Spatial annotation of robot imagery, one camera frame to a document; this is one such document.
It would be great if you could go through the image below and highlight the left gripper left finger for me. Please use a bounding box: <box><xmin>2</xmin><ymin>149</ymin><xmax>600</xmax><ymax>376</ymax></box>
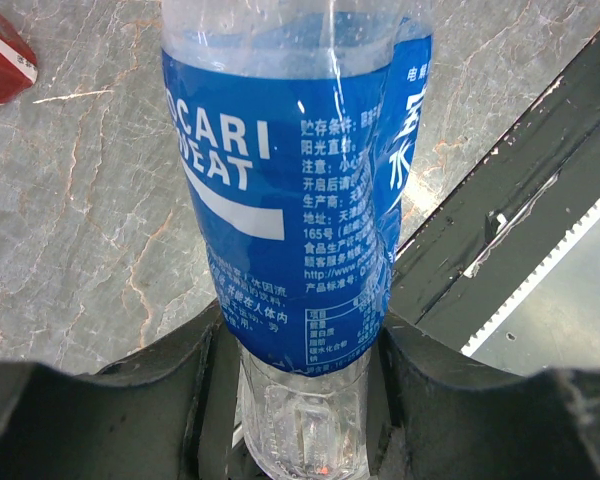
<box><xmin>0</xmin><ymin>304</ymin><xmax>238</xmax><ymax>479</ymax></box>

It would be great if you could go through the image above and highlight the white cable duct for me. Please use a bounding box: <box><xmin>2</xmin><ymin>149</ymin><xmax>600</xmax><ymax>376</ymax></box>
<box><xmin>460</xmin><ymin>197</ymin><xmax>600</xmax><ymax>357</ymax></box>

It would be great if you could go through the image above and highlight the blue Pocari Sweat bottle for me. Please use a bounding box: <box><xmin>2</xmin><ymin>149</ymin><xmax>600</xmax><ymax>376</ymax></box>
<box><xmin>161</xmin><ymin>1</ymin><xmax>433</xmax><ymax>479</ymax></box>

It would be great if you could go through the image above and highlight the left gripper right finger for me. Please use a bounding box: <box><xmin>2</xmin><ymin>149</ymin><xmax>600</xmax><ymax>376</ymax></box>
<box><xmin>367</xmin><ymin>314</ymin><xmax>600</xmax><ymax>479</ymax></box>

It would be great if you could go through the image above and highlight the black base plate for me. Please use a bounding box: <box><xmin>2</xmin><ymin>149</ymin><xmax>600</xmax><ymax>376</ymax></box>
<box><xmin>383</xmin><ymin>30</ymin><xmax>600</xmax><ymax>352</ymax></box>

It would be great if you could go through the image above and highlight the brown tea bottle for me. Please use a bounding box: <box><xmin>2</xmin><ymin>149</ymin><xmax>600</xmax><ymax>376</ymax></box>
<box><xmin>0</xmin><ymin>14</ymin><xmax>38</xmax><ymax>106</ymax></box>

